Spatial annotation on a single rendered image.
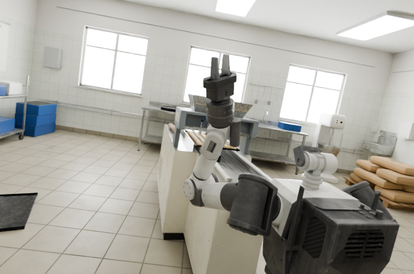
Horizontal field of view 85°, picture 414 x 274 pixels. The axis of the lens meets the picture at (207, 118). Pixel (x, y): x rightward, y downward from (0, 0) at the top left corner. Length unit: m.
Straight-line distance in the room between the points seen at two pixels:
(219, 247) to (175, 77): 4.20
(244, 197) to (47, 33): 5.88
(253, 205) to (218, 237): 0.87
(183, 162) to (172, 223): 0.57
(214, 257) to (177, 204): 0.71
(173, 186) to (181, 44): 3.81
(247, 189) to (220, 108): 0.24
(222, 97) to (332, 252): 0.47
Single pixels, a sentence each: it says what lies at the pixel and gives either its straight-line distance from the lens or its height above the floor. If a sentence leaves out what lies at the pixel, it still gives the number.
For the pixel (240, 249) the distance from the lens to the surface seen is 1.62.
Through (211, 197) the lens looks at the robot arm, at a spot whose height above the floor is 1.01.
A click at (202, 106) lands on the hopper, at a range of 1.98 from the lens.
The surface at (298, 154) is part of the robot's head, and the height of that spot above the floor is 1.21.
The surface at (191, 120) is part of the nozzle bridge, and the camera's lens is 2.00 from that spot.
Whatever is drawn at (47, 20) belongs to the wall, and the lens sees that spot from 6.27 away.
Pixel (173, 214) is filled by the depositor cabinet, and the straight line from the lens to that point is 2.18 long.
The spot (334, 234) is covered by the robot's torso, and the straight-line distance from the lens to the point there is 0.65.
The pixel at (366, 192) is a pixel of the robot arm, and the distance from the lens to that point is 0.96.
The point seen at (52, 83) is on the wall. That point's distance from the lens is 6.09.
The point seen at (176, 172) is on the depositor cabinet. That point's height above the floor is 0.65.
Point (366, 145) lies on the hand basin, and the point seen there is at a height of 0.80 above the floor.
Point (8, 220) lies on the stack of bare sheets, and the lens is 2.68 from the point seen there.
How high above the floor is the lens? 1.35
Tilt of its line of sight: 6 degrees down
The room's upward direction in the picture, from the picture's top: 10 degrees clockwise
